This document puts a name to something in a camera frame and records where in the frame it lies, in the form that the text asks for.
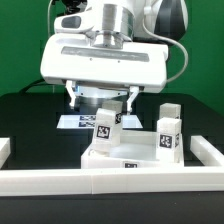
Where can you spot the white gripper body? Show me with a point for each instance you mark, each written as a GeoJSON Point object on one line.
{"type": "Point", "coordinates": [71, 57]}

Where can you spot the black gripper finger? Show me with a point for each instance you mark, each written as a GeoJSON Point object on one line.
{"type": "Point", "coordinates": [133, 93]}
{"type": "Point", "coordinates": [73, 91]}

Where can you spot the white square tabletop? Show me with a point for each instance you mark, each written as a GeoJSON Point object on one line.
{"type": "Point", "coordinates": [137, 149]}

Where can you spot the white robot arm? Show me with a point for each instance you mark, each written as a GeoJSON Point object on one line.
{"type": "Point", "coordinates": [118, 45]}

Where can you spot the white U-shaped obstacle fence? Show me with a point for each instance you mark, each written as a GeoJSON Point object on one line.
{"type": "Point", "coordinates": [104, 181]}

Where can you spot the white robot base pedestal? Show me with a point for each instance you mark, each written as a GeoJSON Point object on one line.
{"type": "Point", "coordinates": [94, 95]}

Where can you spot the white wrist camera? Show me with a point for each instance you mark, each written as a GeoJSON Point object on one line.
{"type": "Point", "coordinates": [74, 23]}

